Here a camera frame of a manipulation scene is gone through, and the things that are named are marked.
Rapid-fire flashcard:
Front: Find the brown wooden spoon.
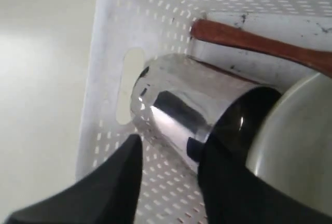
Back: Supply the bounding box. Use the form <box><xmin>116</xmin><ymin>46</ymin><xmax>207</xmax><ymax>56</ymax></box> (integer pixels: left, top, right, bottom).
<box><xmin>190</xmin><ymin>19</ymin><xmax>331</xmax><ymax>77</ymax></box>

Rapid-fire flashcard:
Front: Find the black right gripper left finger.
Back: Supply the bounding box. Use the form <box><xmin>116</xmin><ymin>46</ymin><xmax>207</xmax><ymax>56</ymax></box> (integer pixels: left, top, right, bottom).
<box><xmin>7</xmin><ymin>134</ymin><xmax>143</xmax><ymax>223</ymax></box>

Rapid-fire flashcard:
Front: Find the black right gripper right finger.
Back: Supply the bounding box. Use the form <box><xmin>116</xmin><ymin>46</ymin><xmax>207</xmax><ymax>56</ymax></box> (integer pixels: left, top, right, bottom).
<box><xmin>198</xmin><ymin>135</ymin><xmax>331</xmax><ymax>223</ymax></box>

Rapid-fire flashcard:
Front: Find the clear faceted glass cup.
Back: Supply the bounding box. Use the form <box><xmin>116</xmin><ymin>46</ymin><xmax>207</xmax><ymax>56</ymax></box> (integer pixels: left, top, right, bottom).
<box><xmin>130</xmin><ymin>54</ymin><xmax>281</xmax><ymax>172</ymax></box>

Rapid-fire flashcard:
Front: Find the white perforated plastic basket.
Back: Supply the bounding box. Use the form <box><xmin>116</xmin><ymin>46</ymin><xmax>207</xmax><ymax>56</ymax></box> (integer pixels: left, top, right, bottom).
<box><xmin>76</xmin><ymin>0</ymin><xmax>331</xmax><ymax>223</ymax></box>

